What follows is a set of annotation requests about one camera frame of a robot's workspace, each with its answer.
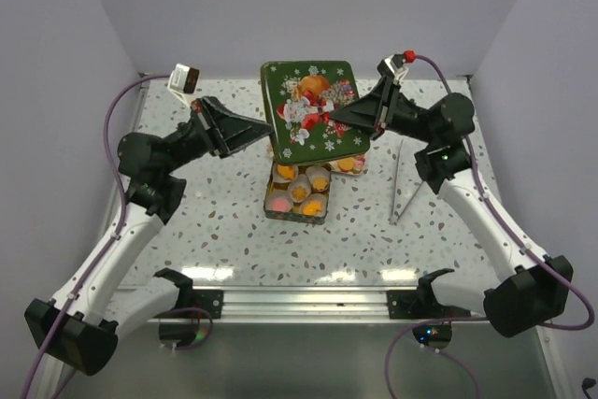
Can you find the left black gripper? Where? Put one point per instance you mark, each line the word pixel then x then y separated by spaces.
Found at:
pixel 225 131

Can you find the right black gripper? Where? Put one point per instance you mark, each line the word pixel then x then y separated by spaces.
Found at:
pixel 373 112

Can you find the orange fish cookie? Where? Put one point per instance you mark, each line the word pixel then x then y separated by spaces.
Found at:
pixel 285 171

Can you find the gold tin lid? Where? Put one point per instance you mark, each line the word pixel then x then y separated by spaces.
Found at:
pixel 299 98

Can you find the cookie tin box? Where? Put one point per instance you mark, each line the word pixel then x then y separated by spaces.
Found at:
pixel 294 215

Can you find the pink macaron cookie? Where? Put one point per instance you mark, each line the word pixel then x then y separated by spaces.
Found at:
pixel 280 204

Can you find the brown crumbly cookie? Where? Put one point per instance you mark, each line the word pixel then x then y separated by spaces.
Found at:
pixel 299 193

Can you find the orange leaf cookie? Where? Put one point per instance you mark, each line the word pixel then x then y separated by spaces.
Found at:
pixel 312 208

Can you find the metal tongs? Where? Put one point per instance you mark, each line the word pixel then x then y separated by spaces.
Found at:
pixel 407 179

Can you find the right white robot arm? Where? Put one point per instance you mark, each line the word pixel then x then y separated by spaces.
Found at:
pixel 531 288

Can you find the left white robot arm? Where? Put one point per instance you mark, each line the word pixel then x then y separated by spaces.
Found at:
pixel 73 326

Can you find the floral serving tray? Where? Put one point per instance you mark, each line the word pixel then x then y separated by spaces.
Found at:
pixel 359 164

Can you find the white paper cup top-left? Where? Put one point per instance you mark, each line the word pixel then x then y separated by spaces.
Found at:
pixel 278 179

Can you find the white paper cup top-right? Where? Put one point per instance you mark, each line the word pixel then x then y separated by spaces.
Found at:
pixel 317 171

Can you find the white paper cup bottom-left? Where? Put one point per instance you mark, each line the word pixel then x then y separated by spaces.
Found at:
pixel 275 194

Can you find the white paper cup centre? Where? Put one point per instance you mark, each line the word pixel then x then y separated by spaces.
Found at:
pixel 299 182

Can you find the white paper cup bottom-right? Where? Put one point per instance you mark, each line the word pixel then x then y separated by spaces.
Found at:
pixel 317 197

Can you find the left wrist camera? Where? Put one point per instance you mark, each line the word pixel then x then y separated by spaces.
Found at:
pixel 182 83

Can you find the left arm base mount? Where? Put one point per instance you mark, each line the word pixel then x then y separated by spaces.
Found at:
pixel 210 300

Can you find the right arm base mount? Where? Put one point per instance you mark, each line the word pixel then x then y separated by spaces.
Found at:
pixel 421 303

